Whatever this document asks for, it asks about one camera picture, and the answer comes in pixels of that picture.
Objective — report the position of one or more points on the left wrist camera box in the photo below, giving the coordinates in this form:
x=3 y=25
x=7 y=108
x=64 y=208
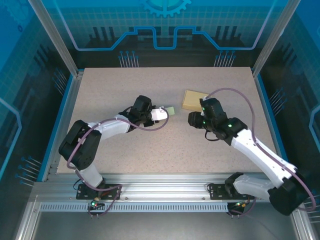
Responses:
x=158 y=113

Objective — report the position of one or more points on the steel bottom tray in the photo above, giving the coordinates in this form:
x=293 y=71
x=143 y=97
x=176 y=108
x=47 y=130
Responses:
x=162 y=227

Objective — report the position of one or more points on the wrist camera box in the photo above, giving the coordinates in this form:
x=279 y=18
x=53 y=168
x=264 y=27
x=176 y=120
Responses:
x=202 y=107
x=158 y=113

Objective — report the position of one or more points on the yellow paper box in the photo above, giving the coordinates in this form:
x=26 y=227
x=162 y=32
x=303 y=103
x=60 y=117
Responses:
x=192 y=100

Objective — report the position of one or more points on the green paper box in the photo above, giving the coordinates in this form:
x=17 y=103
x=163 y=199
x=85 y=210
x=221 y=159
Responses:
x=171 y=110

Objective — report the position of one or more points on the left blue side panel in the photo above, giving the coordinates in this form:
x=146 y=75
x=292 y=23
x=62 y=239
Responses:
x=59 y=120

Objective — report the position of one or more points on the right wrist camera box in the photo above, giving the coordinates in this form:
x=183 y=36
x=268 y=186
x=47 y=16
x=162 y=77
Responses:
x=202 y=107

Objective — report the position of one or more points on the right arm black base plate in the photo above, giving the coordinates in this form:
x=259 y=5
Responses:
x=216 y=193

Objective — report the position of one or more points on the right aluminium frame post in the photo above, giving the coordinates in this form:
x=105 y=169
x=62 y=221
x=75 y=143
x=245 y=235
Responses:
x=272 y=37

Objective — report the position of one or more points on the aluminium mounting beam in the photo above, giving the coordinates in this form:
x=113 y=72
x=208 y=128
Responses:
x=162 y=187

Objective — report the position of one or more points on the aluminium frame post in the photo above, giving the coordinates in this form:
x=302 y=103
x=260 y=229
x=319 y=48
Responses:
x=60 y=37
x=272 y=37

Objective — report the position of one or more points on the left aluminium frame post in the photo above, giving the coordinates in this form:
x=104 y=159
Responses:
x=60 y=37

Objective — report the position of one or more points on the left aluminium side rail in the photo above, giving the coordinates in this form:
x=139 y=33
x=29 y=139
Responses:
x=66 y=120

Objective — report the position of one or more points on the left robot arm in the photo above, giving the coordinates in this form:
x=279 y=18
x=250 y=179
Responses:
x=80 y=147

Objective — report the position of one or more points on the blue side panel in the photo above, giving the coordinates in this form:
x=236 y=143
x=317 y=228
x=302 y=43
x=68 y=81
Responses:
x=59 y=120
x=272 y=120

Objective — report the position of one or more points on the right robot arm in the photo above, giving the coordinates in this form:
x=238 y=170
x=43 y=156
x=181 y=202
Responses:
x=262 y=155

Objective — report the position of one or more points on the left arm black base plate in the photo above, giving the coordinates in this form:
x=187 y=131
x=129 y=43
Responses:
x=81 y=194

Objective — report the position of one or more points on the right blue side panel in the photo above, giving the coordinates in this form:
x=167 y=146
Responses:
x=272 y=120

